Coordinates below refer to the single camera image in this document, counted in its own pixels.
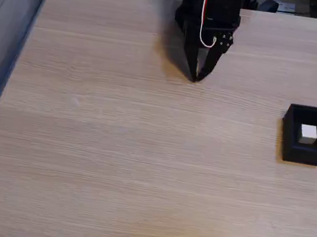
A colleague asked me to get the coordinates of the white block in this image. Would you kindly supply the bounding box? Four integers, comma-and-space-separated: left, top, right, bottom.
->
298, 123, 317, 147

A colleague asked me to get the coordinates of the black open box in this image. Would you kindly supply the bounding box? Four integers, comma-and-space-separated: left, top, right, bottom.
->
276, 102, 317, 167

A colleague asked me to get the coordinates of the dark blue pouch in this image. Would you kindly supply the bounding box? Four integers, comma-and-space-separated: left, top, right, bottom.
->
257, 0, 280, 14

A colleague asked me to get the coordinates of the white red gripper cable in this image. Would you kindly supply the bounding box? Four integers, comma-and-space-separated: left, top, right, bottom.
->
196, 0, 226, 50

